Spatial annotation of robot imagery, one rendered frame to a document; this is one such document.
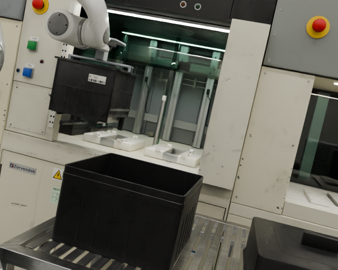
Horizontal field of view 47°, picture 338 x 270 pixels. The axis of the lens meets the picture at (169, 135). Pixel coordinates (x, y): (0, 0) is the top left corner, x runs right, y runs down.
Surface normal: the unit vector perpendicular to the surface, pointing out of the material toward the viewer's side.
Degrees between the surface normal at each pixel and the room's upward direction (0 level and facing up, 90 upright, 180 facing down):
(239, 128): 90
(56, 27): 90
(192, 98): 90
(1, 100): 90
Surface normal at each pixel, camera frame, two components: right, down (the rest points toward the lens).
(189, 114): -0.22, 0.05
